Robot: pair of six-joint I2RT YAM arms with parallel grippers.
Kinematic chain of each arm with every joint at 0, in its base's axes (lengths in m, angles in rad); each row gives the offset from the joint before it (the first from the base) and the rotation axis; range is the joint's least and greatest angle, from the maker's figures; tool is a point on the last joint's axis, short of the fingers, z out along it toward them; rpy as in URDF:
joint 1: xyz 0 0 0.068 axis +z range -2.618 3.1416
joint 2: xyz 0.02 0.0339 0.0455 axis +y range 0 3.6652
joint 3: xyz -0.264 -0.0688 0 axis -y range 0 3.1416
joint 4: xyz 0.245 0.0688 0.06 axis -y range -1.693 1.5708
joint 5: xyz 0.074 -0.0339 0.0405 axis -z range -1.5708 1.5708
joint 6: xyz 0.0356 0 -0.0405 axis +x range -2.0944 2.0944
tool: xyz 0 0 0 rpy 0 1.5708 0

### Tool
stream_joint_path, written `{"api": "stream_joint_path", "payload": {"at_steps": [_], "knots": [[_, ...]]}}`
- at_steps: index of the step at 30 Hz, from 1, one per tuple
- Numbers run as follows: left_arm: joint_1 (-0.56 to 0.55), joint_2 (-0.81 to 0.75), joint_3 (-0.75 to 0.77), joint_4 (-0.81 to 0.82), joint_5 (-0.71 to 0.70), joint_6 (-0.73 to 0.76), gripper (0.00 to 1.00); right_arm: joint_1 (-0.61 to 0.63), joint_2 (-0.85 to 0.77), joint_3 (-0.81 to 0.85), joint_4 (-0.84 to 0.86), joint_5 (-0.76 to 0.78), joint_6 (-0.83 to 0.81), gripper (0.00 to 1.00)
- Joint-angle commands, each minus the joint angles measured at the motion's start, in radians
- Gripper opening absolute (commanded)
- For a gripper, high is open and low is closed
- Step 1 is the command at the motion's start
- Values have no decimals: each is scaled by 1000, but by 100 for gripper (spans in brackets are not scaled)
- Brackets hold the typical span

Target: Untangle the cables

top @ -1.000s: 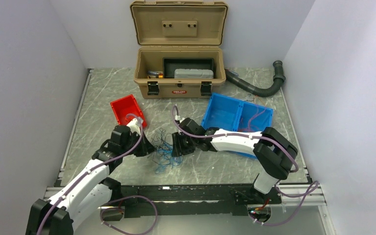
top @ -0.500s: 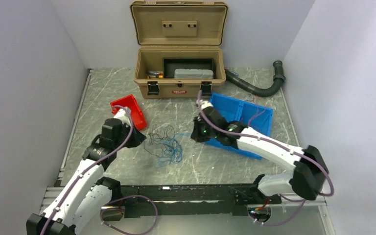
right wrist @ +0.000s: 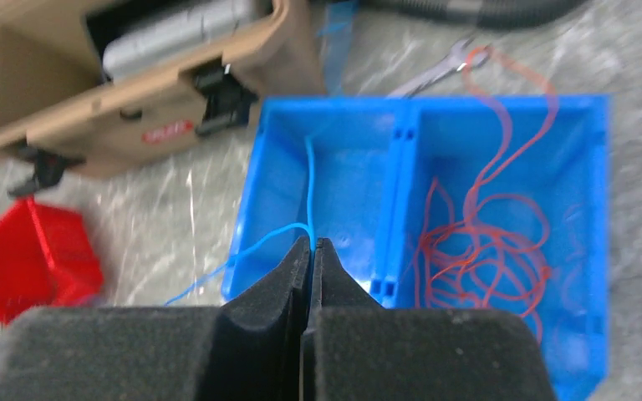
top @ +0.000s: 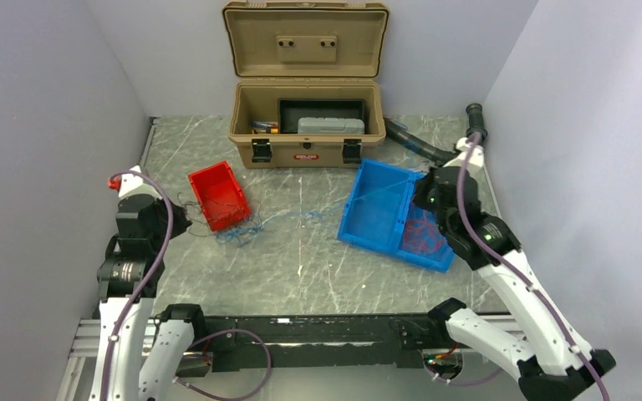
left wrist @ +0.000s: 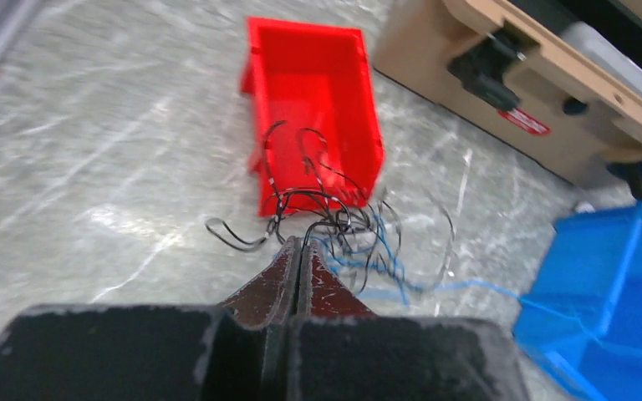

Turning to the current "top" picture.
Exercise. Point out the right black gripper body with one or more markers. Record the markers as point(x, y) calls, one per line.
point(423, 195)

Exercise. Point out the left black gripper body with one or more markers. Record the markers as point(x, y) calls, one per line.
point(160, 236)

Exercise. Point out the blue two-compartment plastic bin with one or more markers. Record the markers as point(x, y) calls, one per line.
point(379, 216)

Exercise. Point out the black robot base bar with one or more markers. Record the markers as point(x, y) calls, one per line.
point(230, 344)

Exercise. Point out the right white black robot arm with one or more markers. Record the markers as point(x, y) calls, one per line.
point(551, 361)

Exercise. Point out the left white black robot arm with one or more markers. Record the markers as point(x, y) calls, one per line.
point(127, 287)

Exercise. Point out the silver wrench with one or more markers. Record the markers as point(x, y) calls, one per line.
point(425, 165)

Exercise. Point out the red plastic bin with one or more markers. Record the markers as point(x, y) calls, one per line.
point(221, 198)

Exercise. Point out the yellow orange tool in toolbox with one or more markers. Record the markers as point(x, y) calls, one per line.
point(263, 127)

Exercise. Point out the grey case in toolbox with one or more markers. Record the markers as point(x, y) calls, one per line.
point(330, 126)

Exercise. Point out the black tray in toolbox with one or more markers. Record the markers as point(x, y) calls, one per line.
point(291, 110)

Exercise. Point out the tan plastic toolbox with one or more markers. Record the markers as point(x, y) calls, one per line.
point(304, 50)

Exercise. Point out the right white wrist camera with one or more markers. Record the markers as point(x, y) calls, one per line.
point(474, 162)

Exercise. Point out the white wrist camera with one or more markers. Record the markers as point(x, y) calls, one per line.
point(474, 162)
point(129, 184)

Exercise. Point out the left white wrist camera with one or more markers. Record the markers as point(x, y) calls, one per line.
point(129, 184)

